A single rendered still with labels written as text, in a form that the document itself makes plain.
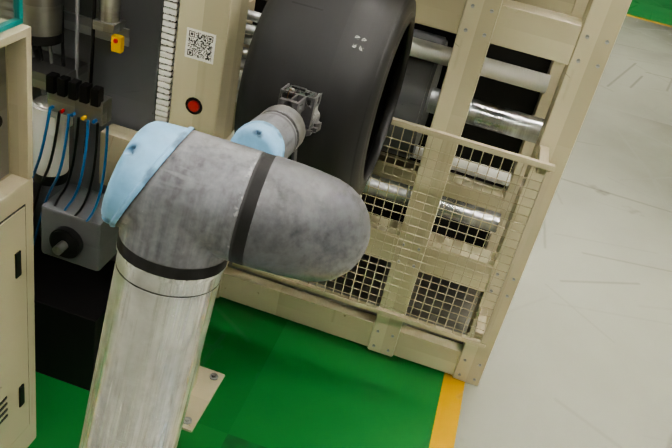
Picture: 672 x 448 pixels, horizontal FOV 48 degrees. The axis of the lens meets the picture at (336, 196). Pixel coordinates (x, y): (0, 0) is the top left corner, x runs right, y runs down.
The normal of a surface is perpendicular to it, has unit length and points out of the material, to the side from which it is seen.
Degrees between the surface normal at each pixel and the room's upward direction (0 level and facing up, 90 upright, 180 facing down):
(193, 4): 90
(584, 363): 0
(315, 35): 48
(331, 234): 75
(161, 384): 85
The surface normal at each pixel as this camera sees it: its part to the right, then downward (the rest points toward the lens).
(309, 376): 0.19, -0.84
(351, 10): 0.01, -0.46
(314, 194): 0.58, -0.39
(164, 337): 0.26, 0.44
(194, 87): -0.26, 0.45
